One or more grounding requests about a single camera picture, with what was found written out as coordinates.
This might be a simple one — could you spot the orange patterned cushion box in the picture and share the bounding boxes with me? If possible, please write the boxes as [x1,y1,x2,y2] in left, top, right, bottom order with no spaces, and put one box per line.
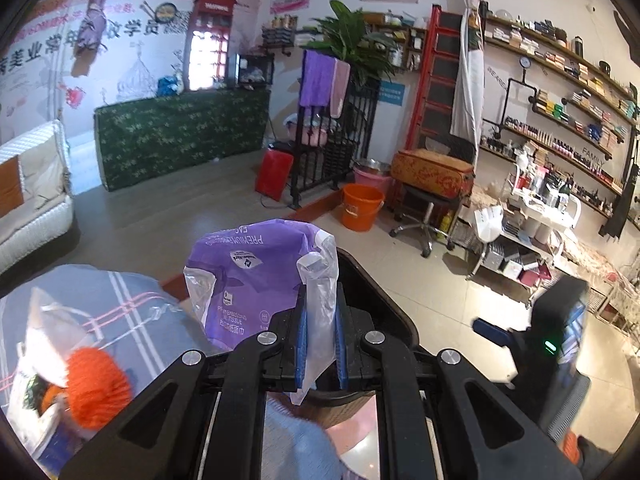
[390,148,474,198]

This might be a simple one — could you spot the purple towel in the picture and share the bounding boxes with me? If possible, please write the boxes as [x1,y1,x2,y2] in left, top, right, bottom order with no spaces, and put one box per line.
[298,50,335,107]

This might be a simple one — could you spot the orange plastic bucket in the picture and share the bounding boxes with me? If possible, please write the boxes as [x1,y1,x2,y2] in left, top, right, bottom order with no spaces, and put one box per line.
[341,183,385,232]

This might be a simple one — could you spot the brown wicker trash bin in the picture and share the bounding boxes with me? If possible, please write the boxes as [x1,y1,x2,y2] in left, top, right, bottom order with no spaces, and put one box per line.
[294,248,420,429]

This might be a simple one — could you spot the black metal rack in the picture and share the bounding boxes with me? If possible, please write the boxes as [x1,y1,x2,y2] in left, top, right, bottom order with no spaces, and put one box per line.
[290,51,381,209]

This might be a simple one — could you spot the red ladder shelf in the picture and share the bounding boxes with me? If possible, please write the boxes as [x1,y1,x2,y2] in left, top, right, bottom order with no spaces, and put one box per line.
[405,4,462,150]

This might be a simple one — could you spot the white wicker swing sofa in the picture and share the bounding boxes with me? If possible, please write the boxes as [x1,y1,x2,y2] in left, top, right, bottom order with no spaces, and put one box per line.
[1,119,74,273]

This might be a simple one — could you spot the grey striped tablecloth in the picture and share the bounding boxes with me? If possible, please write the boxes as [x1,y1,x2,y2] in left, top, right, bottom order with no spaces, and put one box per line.
[1,264,217,479]

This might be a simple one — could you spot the green patterned counter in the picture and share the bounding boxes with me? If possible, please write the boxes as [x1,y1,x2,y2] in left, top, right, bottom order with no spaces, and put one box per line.
[94,89,270,192]

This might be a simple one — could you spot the orange foam fruit net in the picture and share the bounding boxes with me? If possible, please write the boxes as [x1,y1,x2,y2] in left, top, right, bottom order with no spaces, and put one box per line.
[66,347,134,431]

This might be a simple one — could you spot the pink towel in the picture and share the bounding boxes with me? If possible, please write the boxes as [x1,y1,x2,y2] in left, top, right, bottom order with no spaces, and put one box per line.
[329,60,350,119]

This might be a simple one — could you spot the green potted plant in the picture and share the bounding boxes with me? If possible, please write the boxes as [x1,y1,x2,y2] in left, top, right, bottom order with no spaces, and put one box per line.
[305,0,396,86]

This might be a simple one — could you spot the pink plastic basin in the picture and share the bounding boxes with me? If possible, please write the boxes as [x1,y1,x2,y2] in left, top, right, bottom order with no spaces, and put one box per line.
[354,158,393,195]

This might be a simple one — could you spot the black swivel stool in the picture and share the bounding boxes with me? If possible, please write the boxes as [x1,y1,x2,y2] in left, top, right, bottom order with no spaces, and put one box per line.
[388,184,464,259]

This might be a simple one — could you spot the orange brown cushion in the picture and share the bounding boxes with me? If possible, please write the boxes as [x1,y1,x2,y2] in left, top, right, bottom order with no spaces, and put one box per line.
[0,156,24,218]

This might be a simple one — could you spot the red phone booth cabinet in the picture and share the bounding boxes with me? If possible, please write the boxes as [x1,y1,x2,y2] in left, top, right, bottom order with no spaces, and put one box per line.
[183,0,236,91]

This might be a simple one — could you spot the white utility cart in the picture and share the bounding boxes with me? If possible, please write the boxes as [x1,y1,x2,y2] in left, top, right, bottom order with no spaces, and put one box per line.
[468,162,582,304]

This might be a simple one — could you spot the purple plastic snack bag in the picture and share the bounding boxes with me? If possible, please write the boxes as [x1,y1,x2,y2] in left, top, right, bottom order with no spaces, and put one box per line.
[183,219,338,405]

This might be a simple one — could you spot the red bag on floor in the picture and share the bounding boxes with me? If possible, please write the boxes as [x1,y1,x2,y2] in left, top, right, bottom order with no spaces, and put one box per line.
[255,148,294,202]

